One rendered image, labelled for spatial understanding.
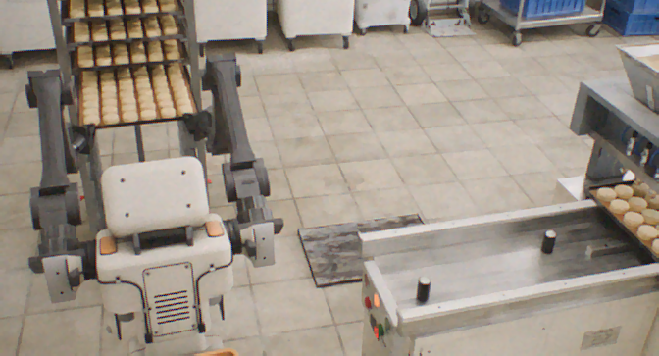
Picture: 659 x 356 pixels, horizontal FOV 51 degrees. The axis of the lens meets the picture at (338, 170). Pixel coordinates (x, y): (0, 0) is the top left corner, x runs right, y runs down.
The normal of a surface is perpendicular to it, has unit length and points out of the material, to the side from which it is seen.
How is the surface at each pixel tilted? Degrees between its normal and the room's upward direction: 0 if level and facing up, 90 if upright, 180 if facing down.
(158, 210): 47
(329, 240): 0
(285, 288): 0
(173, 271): 82
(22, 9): 87
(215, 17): 91
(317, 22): 93
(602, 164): 90
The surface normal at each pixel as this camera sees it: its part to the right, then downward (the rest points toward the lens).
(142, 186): 0.25, -0.19
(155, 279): 0.31, 0.39
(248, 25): 0.24, 0.58
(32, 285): 0.04, -0.84
